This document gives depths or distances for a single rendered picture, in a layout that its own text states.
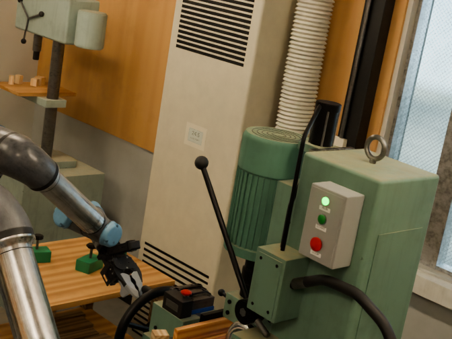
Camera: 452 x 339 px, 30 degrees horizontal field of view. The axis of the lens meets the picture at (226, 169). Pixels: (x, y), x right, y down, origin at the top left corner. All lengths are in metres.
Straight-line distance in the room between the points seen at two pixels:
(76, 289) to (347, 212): 1.88
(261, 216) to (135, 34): 2.52
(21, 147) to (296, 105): 1.54
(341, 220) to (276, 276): 0.21
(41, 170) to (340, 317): 0.86
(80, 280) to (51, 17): 1.36
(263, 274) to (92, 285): 1.69
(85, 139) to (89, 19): 0.99
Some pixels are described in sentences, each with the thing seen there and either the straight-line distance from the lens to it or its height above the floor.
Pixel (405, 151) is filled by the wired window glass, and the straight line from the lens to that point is 3.46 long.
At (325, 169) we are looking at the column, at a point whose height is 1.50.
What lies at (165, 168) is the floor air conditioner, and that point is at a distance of 3.85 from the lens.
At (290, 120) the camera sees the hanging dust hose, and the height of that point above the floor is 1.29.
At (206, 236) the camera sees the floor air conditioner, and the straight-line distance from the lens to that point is 3.69.
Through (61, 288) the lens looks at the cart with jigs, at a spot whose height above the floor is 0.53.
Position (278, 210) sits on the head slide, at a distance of 2.00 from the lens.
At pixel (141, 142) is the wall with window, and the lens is 4.41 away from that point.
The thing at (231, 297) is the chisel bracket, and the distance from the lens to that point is 2.20.
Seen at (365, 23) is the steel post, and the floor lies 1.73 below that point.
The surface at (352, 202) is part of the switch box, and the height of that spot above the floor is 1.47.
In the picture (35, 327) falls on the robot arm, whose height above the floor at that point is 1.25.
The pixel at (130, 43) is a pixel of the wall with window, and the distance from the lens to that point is 4.47.
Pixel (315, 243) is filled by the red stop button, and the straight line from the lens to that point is 1.78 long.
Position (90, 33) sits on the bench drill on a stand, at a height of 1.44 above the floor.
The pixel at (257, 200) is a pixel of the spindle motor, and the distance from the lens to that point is 2.04.
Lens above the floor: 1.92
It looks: 14 degrees down
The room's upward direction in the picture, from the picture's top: 10 degrees clockwise
